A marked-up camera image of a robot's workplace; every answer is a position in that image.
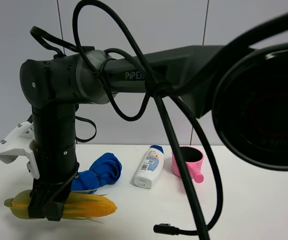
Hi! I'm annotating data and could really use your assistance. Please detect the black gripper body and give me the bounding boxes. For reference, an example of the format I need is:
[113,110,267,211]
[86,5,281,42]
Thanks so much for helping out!
[30,172,77,204]

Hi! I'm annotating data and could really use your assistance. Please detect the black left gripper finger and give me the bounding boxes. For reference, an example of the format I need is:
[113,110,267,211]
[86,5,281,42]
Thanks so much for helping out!
[44,200,65,222]

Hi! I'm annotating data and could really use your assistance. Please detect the black round camera housing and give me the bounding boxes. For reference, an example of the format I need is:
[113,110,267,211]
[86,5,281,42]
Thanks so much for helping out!
[212,43,288,172]

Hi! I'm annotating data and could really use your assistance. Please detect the white shampoo bottle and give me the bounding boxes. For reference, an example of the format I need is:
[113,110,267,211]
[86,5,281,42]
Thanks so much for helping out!
[133,145,164,189]

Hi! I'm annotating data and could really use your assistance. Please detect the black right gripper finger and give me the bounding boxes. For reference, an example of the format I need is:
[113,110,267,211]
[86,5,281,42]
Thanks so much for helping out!
[28,197,45,219]

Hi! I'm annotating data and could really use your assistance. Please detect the blue cloth bundle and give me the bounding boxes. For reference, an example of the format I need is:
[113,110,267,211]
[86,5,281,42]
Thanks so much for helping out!
[71,152,122,194]

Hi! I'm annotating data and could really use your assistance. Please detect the yellow corn cob green husk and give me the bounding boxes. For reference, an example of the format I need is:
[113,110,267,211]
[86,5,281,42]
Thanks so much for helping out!
[4,189,118,221]

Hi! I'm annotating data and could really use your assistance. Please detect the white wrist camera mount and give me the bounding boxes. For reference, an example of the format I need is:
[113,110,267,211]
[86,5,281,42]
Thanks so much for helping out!
[0,121,40,180]

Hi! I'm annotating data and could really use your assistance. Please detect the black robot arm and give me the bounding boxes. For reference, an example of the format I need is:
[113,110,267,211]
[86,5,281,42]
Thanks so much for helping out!
[19,47,148,221]

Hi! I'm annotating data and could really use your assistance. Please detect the pink pot with handle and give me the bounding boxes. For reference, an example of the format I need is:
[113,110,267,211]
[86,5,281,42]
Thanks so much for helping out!
[180,146,204,184]

